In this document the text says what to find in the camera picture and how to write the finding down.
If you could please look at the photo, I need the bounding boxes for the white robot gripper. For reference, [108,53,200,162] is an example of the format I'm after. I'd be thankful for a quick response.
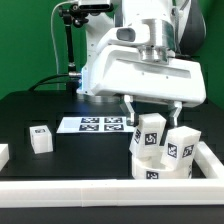
[77,44,208,128]

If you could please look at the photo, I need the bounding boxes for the white round stool seat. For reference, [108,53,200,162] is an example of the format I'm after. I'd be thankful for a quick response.
[132,157,192,179]

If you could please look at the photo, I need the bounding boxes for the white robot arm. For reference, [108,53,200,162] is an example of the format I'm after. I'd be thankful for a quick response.
[78,0,206,126]

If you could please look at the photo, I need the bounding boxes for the white marker paper sheet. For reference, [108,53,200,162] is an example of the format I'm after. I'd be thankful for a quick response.
[57,116,134,134]

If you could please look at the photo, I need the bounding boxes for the white U-shaped fence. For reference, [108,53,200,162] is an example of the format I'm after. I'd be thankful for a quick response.
[0,142,224,208]

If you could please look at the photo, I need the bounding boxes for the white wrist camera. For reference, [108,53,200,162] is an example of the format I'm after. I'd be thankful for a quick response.
[106,24,150,46]

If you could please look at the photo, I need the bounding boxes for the black cables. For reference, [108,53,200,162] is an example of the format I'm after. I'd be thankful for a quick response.
[28,73,83,92]

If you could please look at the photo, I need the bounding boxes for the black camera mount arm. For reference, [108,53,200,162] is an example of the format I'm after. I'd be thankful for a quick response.
[58,3,91,79]

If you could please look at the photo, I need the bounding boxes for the white overhead camera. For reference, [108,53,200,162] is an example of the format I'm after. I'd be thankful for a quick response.
[78,0,113,13]

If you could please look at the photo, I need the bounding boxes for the white cable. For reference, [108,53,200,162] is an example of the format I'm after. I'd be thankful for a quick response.
[50,0,78,91]

